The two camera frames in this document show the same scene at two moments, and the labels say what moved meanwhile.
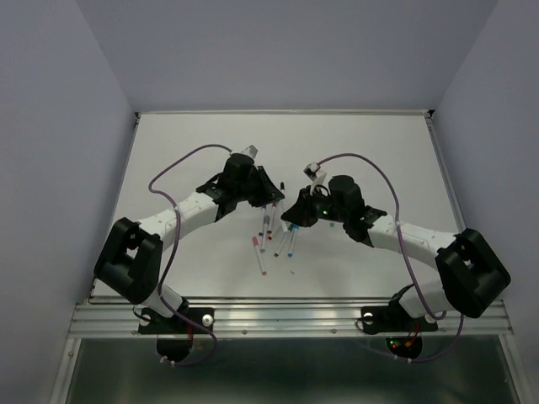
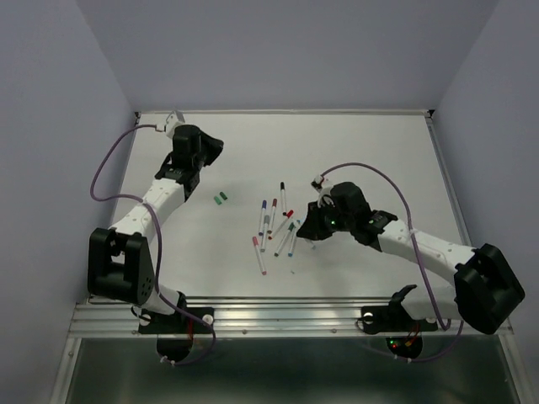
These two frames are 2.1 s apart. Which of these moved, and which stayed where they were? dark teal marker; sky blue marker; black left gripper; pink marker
Moved: black left gripper
Stayed: dark teal marker; sky blue marker; pink marker
